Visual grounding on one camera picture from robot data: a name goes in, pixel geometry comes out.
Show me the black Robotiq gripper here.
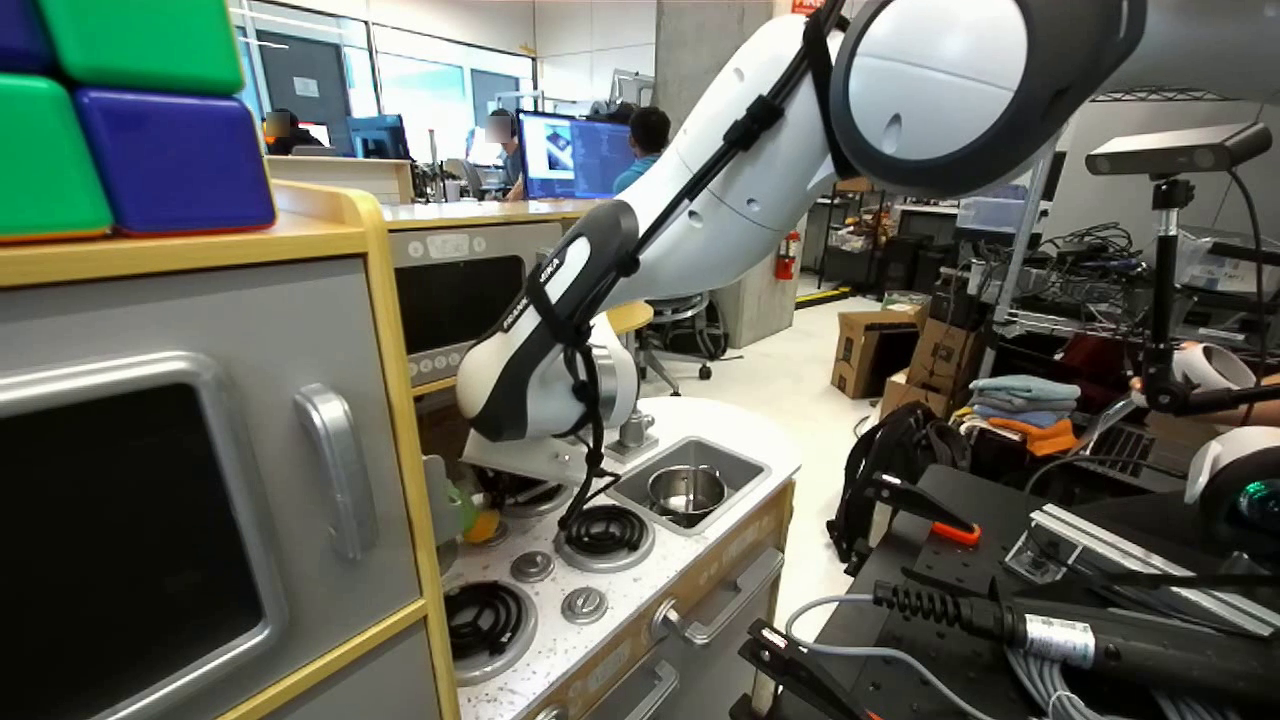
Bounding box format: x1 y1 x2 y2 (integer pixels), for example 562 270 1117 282
470 469 572 521

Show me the orange carrot plushy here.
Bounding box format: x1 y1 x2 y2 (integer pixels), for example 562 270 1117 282
448 488 508 554

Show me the small metal pot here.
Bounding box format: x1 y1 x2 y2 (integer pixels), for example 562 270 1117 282
646 462 732 529

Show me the toy kitchen sink basin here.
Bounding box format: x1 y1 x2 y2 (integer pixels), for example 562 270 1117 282
602 438 772 537

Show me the silver stove knob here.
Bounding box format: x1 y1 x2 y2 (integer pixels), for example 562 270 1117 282
555 583 611 627
508 549 555 589

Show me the grey toy microwave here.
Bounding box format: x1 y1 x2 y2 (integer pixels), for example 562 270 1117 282
383 217 575 393

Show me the black office chair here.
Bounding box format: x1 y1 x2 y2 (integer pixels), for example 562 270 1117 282
632 293 732 401

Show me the seated person with dark hair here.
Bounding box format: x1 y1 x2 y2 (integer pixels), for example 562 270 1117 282
485 103 526 205

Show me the computer monitor with blue screen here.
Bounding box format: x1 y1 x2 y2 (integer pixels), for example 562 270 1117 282
514 108 585 189

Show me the red fire extinguisher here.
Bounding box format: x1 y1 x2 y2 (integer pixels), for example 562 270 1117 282
772 224 809 287

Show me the grey and wood toy kitchen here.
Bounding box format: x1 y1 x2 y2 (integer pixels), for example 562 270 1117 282
0 176 802 720

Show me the person in blue shirt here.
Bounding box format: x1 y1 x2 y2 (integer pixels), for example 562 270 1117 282
607 103 681 201

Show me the black shelf with items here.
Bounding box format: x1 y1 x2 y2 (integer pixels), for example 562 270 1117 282
797 184 940 302

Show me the person in dark clothes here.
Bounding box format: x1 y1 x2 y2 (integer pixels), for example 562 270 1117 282
261 99 323 162

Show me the cardboard box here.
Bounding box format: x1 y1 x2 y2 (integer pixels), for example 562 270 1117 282
902 314 991 403

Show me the folded blue cloth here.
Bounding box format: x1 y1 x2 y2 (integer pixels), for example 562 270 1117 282
965 372 1082 422

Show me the green foam block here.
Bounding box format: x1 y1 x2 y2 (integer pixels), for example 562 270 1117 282
0 74 121 250
35 0 247 99

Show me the black handheld power tool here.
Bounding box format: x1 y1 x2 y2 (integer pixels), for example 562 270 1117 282
869 577 1280 713

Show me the dark blue foam block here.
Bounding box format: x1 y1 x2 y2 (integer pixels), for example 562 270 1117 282
0 0 60 81

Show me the white round controller device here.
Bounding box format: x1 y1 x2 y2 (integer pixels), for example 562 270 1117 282
1179 426 1280 537

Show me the metal storage rack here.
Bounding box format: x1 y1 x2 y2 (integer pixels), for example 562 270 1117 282
988 0 1280 334

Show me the silver oven door handle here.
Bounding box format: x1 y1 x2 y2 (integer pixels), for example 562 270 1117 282
287 381 378 564

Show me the silver drawer handle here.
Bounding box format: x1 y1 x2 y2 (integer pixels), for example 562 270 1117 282
646 545 783 651

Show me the grey cable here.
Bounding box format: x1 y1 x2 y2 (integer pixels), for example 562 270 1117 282
780 589 991 720

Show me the black clamp with orange handle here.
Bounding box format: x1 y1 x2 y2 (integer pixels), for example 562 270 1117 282
825 398 991 580

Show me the black camera stand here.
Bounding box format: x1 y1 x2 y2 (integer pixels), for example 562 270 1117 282
1141 171 1199 403

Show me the grey stereo camera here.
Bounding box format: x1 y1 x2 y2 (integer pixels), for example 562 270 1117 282
1078 117 1276 184

